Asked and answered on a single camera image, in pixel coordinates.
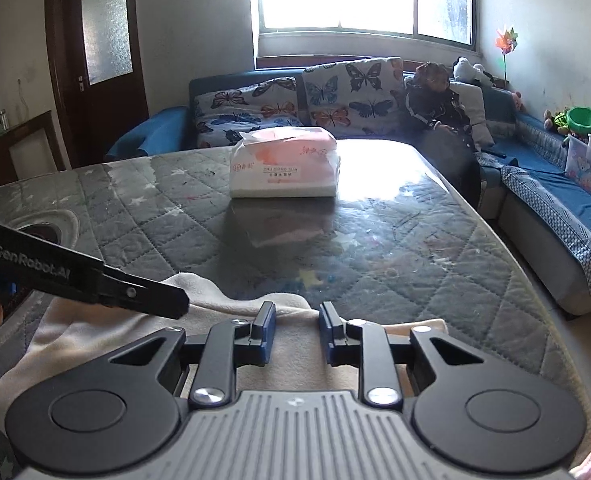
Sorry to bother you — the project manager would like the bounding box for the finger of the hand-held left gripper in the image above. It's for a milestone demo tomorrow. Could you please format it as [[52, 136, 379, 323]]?
[[96, 261, 191, 320]]

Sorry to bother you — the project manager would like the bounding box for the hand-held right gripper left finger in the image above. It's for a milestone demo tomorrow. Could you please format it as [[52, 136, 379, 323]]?
[[108, 301, 277, 408]]

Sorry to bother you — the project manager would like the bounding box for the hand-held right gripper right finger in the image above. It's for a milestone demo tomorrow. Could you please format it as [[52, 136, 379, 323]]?
[[319, 301, 483, 408]]

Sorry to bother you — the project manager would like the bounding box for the cream cloth garment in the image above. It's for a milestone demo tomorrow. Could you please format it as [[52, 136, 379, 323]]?
[[0, 272, 451, 441]]

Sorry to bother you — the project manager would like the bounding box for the dark wooden door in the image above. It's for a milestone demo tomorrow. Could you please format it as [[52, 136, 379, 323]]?
[[44, 0, 149, 168]]

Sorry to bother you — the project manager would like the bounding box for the white pink tissue pack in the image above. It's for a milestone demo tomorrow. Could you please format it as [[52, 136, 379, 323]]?
[[230, 126, 341, 198]]

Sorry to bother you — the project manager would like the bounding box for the blue sofa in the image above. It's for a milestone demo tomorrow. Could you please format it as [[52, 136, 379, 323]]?
[[106, 57, 591, 316]]

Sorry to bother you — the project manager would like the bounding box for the white pillow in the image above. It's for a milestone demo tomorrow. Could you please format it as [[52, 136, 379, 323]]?
[[448, 80, 496, 148]]

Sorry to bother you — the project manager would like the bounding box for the panda plush toy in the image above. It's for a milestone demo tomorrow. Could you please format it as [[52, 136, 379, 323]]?
[[450, 56, 496, 86]]

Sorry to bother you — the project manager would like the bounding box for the clear plastic storage box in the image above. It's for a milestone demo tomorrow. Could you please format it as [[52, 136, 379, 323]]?
[[564, 132, 591, 193]]

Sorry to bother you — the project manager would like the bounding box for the small green plush toy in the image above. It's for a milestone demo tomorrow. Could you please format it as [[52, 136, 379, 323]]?
[[543, 109, 571, 133]]

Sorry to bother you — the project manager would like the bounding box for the green plastic bowl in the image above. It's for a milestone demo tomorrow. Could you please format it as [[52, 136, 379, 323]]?
[[565, 107, 591, 136]]

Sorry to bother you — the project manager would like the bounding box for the colourful pinwheel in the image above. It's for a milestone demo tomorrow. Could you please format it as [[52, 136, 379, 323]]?
[[494, 27, 519, 86]]

